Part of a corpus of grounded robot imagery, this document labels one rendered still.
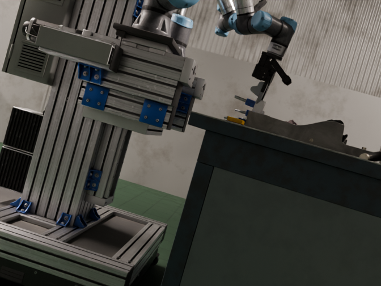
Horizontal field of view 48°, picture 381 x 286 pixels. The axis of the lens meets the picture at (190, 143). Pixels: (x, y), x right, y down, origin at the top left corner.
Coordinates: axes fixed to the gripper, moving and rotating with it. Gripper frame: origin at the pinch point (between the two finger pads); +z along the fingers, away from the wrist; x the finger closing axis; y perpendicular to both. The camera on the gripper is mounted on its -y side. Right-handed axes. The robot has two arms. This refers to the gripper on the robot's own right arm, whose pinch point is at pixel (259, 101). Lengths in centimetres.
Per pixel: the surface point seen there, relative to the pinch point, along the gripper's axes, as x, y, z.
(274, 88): -281, 24, -5
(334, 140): 8.4, -33.7, 2.2
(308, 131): 8.5, -23.1, 3.0
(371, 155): 43, -43, 0
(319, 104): -287, -26, -7
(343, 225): 71, -40, 17
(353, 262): 72, -46, 24
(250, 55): -280, 61, -27
